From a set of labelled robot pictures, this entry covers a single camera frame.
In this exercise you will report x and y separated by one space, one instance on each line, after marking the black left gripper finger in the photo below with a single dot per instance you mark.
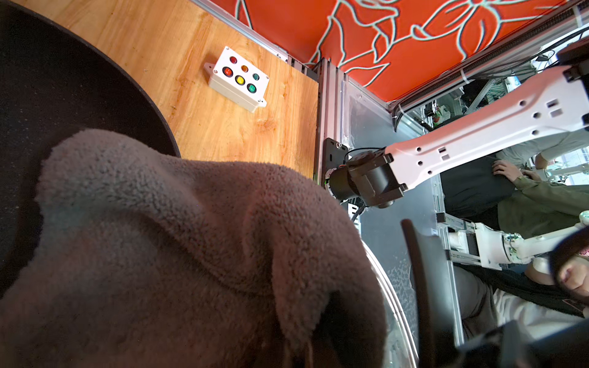
438 321

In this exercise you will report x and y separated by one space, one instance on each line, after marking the glass lid with black knob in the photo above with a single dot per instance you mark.
400 349

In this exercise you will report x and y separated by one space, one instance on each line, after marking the grey cleaning cloth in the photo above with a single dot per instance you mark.
148 260

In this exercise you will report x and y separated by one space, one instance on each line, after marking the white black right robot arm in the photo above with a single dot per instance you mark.
554 101

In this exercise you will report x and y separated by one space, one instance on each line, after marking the person with dark hair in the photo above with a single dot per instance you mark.
541 304

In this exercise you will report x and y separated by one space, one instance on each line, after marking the seated person in green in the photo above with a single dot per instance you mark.
498 191

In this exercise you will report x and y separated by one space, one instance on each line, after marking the white button control box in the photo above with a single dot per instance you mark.
238 80

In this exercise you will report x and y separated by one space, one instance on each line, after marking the black lidded frying pan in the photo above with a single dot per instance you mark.
54 84

